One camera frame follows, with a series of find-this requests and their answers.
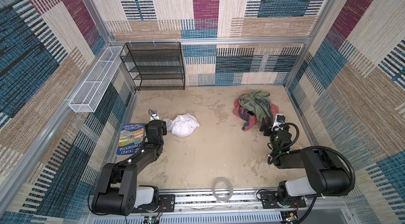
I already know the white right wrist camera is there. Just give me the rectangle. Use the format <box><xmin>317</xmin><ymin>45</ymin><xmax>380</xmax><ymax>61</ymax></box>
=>
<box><xmin>272</xmin><ymin>113</ymin><xmax>285</xmax><ymax>132</ymax></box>

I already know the green t-shirt navy trim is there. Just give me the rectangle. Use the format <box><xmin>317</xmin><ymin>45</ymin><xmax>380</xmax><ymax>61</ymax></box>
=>
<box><xmin>238</xmin><ymin>91</ymin><xmax>274</xmax><ymax>125</ymax></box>

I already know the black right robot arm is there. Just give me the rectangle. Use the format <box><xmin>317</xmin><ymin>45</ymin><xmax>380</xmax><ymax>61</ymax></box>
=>
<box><xmin>256</xmin><ymin>122</ymin><xmax>355</xmax><ymax>209</ymax></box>

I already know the black wire mesh shelf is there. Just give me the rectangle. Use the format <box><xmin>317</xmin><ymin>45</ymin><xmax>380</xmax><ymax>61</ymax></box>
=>
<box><xmin>121</xmin><ymin>42</ymin><xmax>186</xmax><ymax>91</ymax></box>

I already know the clear tape roll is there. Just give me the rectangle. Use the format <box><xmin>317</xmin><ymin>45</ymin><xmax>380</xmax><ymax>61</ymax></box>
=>
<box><xmin>212</xmin><ymin>177</ymin><xmax>234</xmax><ymax>203</ymax></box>

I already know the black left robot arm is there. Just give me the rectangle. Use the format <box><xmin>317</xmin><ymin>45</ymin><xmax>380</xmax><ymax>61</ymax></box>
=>
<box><xmin>88</xmin><ymin>120</ymin><xmax>167</xmax><ymax>216</ymax></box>

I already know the blue treehouse book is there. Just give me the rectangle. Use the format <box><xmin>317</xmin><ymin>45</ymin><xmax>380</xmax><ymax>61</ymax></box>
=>
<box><xmin>116</xmin><ymin>123</ymin><xmax>145</xmax><ymax>157</ymax></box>

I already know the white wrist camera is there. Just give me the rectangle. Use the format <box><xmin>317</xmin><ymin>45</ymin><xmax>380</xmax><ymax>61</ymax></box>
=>
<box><xmin>272</xmin><ymin>113</ymin><xmax>285</xmax><ymax>132</ymax></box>
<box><xmin>148</xmin><ymin>109</ymin><xmax>159</xmax><ymax>121</ymax></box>

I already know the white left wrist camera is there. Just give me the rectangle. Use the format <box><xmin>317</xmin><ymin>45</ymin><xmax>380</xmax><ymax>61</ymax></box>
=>
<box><xmin>148</xmin><ymin>109</ymin><xmax>159</xmax><ymax>121</ymax></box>

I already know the black corrugated cable conduit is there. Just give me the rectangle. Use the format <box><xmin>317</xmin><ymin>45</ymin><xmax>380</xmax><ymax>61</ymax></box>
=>
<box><xmin>267</xmin><ymin>122</ymin><xmax>356</xmax><ymax>197</ymax></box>

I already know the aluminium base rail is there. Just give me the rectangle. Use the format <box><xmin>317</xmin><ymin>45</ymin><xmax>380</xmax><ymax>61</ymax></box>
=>
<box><xmin>126</xmin><ymin>186</ymin><xmax>349</xmax><ymax>224</ymax></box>

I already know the white wire mesh basket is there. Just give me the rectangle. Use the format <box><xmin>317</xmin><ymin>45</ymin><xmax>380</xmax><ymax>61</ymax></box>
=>
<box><xmin>69</xmin><ymin>47</ymin><xmax>123</xmax><ymax>113</ymax></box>

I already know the white cloth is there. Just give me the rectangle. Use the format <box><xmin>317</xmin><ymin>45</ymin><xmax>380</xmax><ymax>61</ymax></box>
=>
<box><xmin>163</xmin><ymin>113</ymin><xmax>200</xmax><ymax>138</ymax></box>

